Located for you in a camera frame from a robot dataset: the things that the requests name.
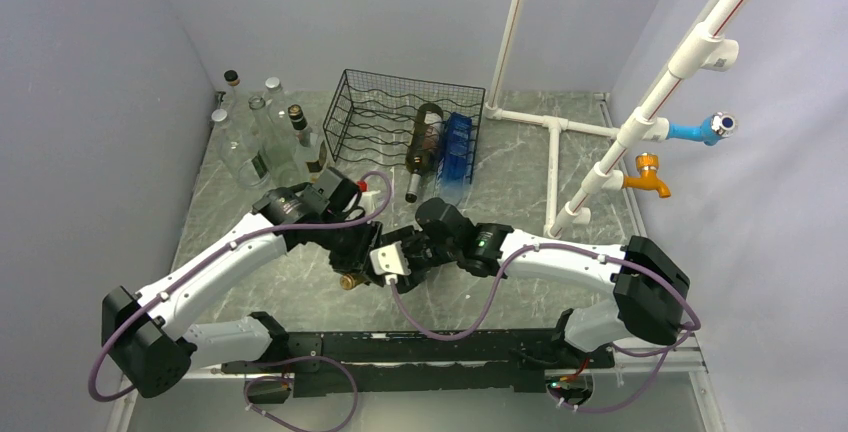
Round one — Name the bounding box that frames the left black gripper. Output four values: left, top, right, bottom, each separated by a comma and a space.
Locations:
315, 211, 385, 286

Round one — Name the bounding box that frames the bottle black gold cap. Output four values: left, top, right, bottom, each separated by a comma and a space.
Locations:
287, 104, 329, 182

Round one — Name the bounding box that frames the blue tinted clear bottle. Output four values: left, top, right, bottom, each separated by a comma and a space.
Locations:
248, 95, 306, 186

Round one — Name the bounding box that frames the clear bottle dark neck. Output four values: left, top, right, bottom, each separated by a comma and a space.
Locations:
211, 108, 271, 189

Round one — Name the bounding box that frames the clear bottle silver cap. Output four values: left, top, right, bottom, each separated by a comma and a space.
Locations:
264, 77, 291, 128

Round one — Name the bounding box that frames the clear bottle blue medallion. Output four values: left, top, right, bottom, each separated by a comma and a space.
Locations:
224, 69, 258, 137

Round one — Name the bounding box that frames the dark wine bottle gold cap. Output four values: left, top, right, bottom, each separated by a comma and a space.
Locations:
339, 273, 371, 291

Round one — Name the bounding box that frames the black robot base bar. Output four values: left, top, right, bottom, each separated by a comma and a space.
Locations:
222, 328, 615, 398

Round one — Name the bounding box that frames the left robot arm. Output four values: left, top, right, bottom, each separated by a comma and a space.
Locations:
87, 168, 394, 402

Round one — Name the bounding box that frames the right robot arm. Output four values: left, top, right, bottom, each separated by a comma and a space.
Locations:
383, 198, 698, 367

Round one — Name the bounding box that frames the blue square dash bottle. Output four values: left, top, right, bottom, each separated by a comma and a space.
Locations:
436, 113, 472, 206

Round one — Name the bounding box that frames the orange faucet tap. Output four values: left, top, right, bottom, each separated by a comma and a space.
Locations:
622, 153, 671, 199

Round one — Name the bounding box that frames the blue faucet tap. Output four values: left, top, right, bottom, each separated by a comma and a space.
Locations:
666, 112, 737, 146

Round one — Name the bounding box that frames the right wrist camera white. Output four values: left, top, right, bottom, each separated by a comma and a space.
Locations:
369, 242, 412, 276

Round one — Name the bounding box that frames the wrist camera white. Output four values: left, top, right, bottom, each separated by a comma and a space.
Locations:
369, 242, 412, 276
356, 180, 383, 215

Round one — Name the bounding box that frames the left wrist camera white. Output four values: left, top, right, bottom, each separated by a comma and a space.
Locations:
356, 180, 383, 215

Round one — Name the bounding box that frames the black wire wine rack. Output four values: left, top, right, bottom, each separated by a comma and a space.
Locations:
323, 69, 486, 183

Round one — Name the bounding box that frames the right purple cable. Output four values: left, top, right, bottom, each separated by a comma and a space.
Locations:
389, 243, 702, 416

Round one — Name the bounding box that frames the white pvc pipe frame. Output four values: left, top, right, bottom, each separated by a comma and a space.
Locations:
483, 0, 796, 239

